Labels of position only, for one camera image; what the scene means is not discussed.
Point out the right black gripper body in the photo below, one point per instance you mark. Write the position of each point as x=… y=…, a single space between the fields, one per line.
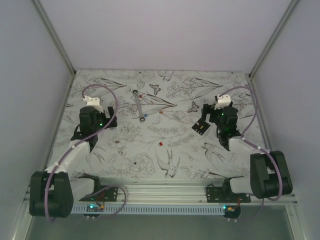
x=214 y=115

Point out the black fuse box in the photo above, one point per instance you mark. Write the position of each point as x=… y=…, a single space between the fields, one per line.
x=200 y=127

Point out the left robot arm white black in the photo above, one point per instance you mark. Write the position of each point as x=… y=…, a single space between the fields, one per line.
x=54 y=191

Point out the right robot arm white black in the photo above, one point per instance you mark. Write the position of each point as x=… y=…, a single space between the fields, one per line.
x=268 y=175

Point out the silver combination wrench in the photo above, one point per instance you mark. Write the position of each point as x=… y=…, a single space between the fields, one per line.
x=138 y=104

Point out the left controller board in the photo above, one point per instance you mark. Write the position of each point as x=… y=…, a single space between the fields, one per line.
x=95 y=208

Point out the controller board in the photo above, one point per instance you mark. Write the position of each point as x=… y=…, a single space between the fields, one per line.
x=95 y=208
x=231 y=212

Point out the right controller board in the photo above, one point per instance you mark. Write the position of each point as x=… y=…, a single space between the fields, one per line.
x=231 y=212

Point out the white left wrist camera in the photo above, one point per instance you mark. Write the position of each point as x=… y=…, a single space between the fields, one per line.
x=93 y=102

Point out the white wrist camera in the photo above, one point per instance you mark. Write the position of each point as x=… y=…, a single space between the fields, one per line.
x=222 y=101
x=93 y=102

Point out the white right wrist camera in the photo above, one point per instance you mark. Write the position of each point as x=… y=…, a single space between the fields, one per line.
x=222 y=101

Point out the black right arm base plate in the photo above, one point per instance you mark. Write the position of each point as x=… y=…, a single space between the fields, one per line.
x=215 y=194

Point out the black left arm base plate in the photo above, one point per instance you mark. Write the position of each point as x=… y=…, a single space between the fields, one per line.
x=104 y=194

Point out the aluminium mounting rail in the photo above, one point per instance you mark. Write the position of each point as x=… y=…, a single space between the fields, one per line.
x=163 y=191

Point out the white slotted cable duct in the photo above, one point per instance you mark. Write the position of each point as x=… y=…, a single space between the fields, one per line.
x=153 y=209

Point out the left aluminium frame post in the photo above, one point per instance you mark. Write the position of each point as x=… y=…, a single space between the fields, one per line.
x=53 y=35

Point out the aluminium frame post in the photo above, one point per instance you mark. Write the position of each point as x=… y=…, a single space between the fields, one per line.
x=274 y=36
x=53 y=35

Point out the right aluminium frame post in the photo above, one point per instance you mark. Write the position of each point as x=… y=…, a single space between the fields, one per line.
x=274 y=36

